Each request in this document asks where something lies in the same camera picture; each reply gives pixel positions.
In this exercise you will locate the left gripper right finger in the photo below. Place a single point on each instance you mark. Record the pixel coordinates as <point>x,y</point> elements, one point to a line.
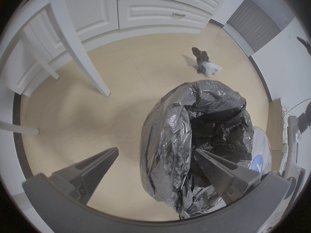
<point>226,176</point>

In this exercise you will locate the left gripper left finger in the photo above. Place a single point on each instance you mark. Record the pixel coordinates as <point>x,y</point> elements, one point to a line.
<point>94,169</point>

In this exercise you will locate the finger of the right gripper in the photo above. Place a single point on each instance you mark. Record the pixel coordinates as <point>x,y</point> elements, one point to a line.
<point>305,44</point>

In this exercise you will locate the black plastic bag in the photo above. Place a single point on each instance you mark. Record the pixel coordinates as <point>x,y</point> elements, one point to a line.
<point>165,135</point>

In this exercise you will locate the clear printed wrapper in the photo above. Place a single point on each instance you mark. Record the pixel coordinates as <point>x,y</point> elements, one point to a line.
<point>212,69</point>

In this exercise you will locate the black plastic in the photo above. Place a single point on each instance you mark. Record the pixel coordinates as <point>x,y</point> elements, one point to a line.
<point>199,57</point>

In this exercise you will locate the grey curtain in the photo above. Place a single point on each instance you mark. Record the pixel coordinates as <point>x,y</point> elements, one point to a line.
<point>255,23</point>

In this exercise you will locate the white chair with grey seat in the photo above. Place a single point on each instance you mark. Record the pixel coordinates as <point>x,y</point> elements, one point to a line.
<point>80,45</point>

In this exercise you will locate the white wardrobe with drawers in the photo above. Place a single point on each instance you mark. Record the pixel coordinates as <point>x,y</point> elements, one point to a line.
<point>158,13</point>

